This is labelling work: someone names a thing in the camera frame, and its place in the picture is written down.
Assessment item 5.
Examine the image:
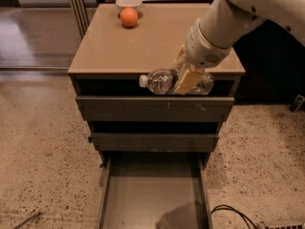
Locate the grey middle drawer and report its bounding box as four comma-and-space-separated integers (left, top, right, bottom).
90, 133, 219, 153

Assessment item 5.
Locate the white plastic cup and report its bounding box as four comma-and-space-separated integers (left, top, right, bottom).
115, 0, 142, 12

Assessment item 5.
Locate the clear plastic water bottle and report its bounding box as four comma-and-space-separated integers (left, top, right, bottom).
139, 69, 214, 95

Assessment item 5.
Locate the thin metal rod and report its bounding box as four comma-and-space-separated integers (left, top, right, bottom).
12, 212, 43, 229

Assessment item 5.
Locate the grey top drawer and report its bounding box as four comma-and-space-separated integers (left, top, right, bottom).
76, 96, 234, 122

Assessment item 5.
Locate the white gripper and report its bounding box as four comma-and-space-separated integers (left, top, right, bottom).
172, 19, 231, 94

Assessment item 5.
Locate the orange ball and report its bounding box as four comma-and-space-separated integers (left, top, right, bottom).
120, 8, 138, 27

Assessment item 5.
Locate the grey open bottom drawer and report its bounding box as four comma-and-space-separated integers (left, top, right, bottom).
96, 157, 214, 229

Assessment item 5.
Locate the small dark floor object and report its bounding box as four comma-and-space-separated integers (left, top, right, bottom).
289, 94, 305, 113

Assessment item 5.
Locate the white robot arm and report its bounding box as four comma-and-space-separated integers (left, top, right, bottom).
173, 0, 305, 94

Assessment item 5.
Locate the brown drawer cabinet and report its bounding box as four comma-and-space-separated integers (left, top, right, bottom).
69, 3, 245, 161

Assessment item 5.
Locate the black cable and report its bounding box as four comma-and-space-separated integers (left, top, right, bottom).
210, 204, 258, 229

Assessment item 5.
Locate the grey floor vent grille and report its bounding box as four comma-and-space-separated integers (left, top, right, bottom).
257, 220, 305, 229

